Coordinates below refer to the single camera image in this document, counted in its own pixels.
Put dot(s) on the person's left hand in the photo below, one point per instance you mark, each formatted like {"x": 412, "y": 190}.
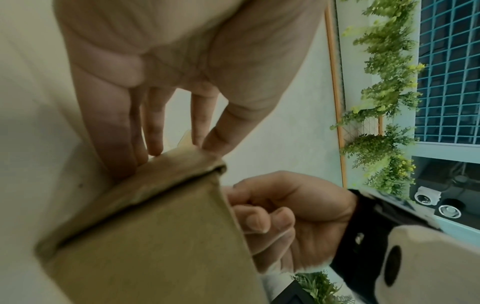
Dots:
{"x": 168, "y": 44}

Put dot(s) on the person's right hand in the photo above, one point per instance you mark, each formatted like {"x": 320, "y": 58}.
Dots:
{"x": 311, "y": 213}

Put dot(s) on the brown paper box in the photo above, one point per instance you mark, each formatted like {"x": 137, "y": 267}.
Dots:
{"x": 150, "y": 237}

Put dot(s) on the black marker wristband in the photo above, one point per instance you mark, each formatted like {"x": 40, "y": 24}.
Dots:
{"x": 356, "y": 267}

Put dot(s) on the green leafy plant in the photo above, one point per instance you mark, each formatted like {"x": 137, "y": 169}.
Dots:
{"x": 318, "y": 288}

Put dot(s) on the wooden framed lattice board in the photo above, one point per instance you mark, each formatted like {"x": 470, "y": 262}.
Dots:
{"x": 360, "y": 127}

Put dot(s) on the green fern plants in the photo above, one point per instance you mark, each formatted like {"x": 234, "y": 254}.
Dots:
{"x": 390, "y": 59}

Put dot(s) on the blue grid window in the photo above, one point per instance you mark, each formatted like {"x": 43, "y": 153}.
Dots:
{"x": 450, "y": 74}

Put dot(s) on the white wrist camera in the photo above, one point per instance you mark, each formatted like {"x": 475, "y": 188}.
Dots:
{"x": 442, "y": 267}

